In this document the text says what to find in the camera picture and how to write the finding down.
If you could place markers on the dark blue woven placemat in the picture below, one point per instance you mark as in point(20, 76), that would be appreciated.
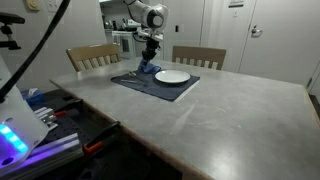
point(160, 90)

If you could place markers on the white double light switch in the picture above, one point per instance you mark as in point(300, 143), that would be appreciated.
point(54, 5)

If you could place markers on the silver metal bracket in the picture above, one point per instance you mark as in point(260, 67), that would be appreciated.
point(45, 115)

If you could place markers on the small white wall plate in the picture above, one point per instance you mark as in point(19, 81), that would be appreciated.
point(235, 14)

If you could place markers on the blue tissue box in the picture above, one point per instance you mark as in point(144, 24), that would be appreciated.
point(35, 99)

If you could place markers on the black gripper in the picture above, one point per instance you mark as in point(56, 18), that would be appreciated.
point(154, 46)

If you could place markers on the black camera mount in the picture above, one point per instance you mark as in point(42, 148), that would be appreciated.
point(11, 18)

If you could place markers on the black perforated breadboard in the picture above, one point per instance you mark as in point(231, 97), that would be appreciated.
point(71, 128)

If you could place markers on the wall sign with dark bar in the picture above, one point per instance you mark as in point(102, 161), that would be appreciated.
point(236, 4)

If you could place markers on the silver spoon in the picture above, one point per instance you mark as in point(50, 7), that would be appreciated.
point(133, 74)

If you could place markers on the beige round thermostat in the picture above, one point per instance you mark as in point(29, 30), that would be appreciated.
point(32, 4)

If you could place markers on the black and white wall switch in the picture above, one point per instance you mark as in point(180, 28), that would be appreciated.
point(177, 28)

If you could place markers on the white round plate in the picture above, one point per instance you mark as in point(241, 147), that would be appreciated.
point(172, 76)

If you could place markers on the light wooden dining chair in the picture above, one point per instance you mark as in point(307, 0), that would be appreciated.
point(200, 52)

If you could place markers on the dark countertop appliance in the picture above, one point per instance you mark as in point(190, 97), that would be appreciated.
point(114, 25)

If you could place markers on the near wooden chair back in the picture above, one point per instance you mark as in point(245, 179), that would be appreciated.
point(93, 51)

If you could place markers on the white kitchen stove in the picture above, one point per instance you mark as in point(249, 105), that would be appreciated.
point(116, 36)

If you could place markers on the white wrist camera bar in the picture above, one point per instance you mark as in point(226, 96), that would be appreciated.
point(150, 34)

